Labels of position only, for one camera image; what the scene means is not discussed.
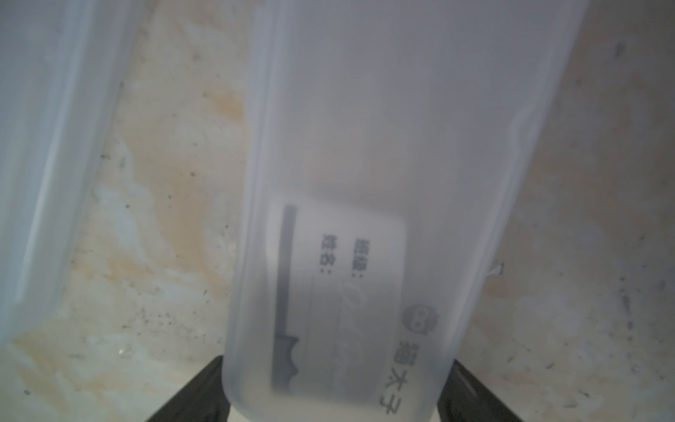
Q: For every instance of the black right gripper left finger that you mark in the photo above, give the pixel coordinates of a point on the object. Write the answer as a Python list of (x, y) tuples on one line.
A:
[(201, 400)]

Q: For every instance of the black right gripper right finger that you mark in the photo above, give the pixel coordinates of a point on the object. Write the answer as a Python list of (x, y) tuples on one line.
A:
[(465, 399)]

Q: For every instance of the clear pencil case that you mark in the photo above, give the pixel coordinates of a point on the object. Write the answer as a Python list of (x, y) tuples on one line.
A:
[(62, 65), (388, 143)]

